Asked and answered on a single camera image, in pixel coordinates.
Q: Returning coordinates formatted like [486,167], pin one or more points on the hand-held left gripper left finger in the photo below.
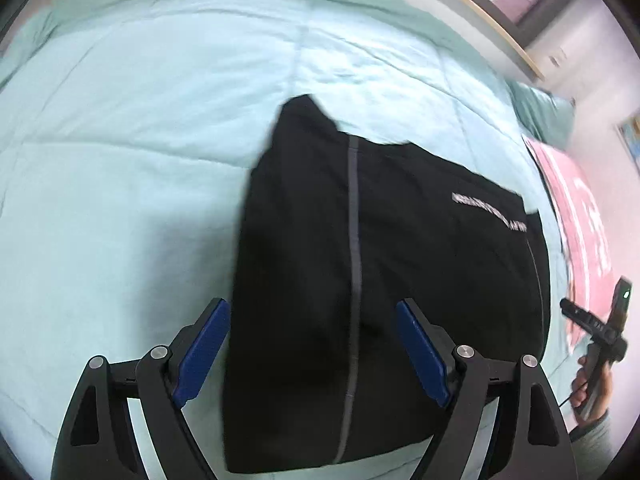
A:
[202,355]

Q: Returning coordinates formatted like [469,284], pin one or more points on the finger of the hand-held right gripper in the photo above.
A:
[587,321]

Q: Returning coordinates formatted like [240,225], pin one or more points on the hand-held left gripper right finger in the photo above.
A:
[425,355]

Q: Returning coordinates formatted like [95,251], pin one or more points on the black pants with grey stripe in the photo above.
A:
[380,270]

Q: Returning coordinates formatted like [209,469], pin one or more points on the person's right forearm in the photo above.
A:
[592,452]

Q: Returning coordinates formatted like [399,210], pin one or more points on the person's right hand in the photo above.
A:
[602,390]

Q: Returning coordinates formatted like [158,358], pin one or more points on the pink printed cloth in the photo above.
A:
[580,230]

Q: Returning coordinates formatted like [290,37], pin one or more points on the mint green quilted blanket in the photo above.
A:
[125,160]

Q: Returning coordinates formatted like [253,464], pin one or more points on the mint green pillow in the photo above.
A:
[542,110]

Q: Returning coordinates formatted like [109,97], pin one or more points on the wooden headboard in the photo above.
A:
[480,15]

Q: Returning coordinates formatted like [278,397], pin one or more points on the wall poster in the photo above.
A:
[631,140]

